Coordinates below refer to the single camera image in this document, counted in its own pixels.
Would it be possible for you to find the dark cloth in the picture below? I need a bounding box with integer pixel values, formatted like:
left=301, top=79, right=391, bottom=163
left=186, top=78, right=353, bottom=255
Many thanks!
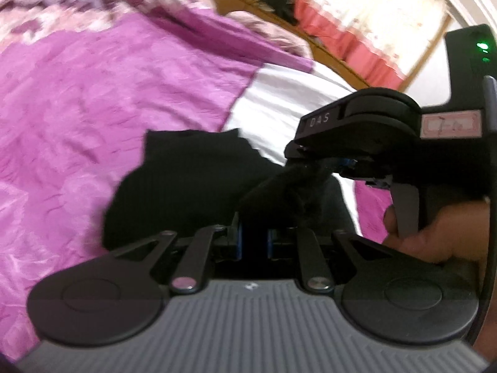
left=241, top=0, right=299, bottom=25

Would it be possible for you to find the black garment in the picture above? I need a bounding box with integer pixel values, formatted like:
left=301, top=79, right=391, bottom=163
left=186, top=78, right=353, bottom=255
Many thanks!
left=102, top=127, right=364, bottom=251

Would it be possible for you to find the wooden cabinet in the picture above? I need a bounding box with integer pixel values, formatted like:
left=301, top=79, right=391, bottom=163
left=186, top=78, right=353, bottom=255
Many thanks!
left=212, top=0, right=371, bottom=89

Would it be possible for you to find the purple and white bedspread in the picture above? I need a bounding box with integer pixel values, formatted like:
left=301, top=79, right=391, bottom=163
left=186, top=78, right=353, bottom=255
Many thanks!
left=0, top=0, right=394, bottom=363

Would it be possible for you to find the white and red curtain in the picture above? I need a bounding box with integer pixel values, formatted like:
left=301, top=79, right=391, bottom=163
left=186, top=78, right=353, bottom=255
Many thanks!
left=293, top=0, right=454, bottom=91

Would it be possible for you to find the person's right hand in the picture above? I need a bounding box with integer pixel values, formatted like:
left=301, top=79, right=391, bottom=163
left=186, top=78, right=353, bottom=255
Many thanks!
left=382, top=201, right=491, bottom=265

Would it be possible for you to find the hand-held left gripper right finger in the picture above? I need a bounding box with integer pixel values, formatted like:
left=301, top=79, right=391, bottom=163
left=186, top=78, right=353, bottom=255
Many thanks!
left=266, top=223, right=394, bottom=294

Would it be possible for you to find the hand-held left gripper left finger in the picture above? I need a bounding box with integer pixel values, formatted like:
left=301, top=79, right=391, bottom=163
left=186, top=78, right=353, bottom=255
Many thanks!
left=112, top=218, right=246, bottom=294

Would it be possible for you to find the pink floral quilt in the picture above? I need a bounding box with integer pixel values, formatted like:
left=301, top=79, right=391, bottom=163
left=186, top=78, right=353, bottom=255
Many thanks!
left=93, top=0, right=314, bottom=71

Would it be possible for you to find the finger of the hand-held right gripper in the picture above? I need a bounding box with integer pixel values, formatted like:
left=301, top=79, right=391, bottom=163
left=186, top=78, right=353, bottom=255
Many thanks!
left=285, top=142, right=391, bottom=189

